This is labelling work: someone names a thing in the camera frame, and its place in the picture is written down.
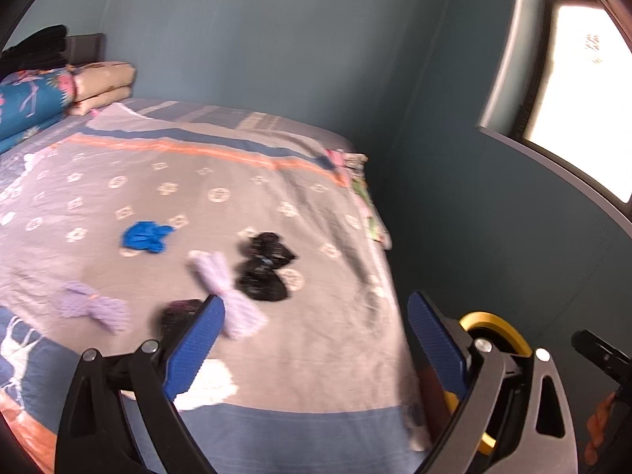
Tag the white tissue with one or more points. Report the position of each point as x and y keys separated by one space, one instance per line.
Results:
x=212 y=382

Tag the blue glove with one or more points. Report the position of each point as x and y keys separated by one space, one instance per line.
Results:
x=145 y=238

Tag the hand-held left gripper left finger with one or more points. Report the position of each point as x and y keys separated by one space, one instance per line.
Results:
x=195 y=350

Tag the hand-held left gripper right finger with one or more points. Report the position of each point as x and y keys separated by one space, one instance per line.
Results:
x=437 y=343

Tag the black plastic bag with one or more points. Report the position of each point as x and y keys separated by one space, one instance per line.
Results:
x=261 y=286
x=266 y=249

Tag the black cloth pile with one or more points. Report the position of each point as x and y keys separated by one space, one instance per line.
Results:
x=34 y=49

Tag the beige folded quilt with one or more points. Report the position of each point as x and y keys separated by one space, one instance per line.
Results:
x=103 y=84

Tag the dark purple sock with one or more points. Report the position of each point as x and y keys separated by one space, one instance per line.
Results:
x=177 y=316

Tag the brown bed headboard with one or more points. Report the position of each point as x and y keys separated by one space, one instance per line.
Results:
x=86 y=47

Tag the pink green floral cloth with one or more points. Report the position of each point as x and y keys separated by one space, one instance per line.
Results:
x=370 y=207

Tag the patterned bed sheet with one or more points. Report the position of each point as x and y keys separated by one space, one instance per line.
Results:
x=247 y=182

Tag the person's right hand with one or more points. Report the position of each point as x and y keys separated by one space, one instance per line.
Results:
x=600 y=424

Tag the small white pink cloth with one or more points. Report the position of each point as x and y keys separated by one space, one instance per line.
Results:
x=34 y=160

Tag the yellow tape roll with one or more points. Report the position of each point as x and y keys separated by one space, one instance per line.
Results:
x=498 y=326

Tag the lilac sock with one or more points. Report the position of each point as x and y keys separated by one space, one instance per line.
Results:
x=232 y=301

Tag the red window decal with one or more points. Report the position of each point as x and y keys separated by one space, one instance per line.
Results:
x=591 y=48

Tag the window with dark frame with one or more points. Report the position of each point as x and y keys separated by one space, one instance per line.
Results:
x=568 y=84

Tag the blue floral folded quilt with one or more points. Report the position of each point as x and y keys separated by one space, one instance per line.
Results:
x=29 y=103

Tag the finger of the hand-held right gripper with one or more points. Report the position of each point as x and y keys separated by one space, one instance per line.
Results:
x=605 y=358

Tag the lilac crinkled paper scrap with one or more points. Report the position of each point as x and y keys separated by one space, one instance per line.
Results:
x=94 y=306

